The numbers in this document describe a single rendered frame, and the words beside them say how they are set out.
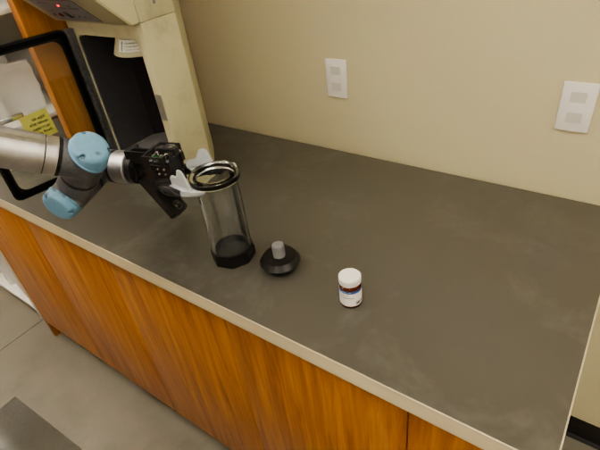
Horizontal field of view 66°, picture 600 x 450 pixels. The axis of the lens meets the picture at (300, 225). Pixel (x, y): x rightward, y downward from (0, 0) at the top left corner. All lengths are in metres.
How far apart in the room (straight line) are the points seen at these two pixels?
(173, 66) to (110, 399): 1.43
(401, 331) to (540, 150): 0.62
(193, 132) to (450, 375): 0.92
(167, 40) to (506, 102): 0.85
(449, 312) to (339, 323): 0.21
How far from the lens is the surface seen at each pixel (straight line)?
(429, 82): 1.32
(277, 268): 1.01
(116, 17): 1.22
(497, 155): 1.34
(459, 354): 0.89
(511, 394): 0.86
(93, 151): 0.97
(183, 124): 1.35
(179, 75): 1.32
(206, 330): 1.21
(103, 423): 2.15
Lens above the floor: 1.63
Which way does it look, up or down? 36 degrees down
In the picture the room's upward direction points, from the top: 8 degrees counter-clockwise
